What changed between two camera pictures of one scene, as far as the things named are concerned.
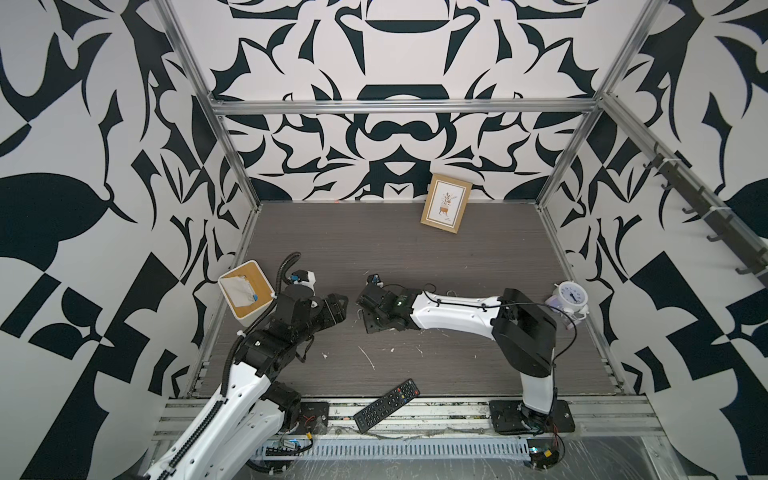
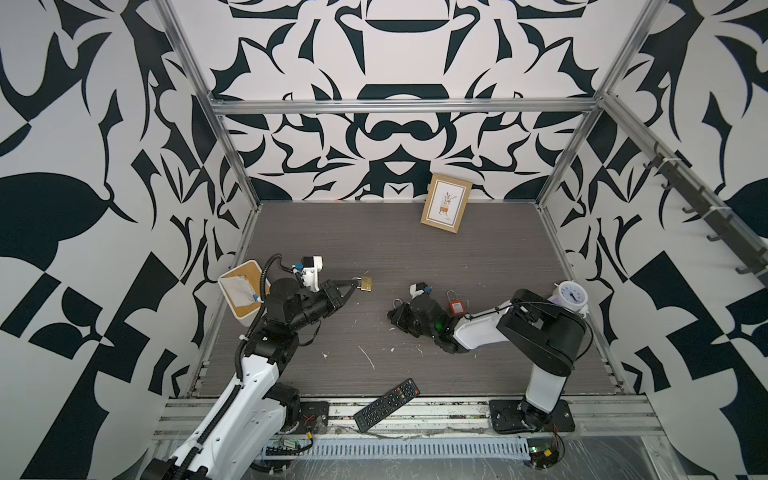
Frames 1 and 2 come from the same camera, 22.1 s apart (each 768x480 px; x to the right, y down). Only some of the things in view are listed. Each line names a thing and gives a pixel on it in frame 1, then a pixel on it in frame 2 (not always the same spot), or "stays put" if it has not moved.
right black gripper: (370, 327) to (400, 320)
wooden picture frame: (444, 201) stays put
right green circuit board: (545, 453) stays put
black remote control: (376, 412) stays put
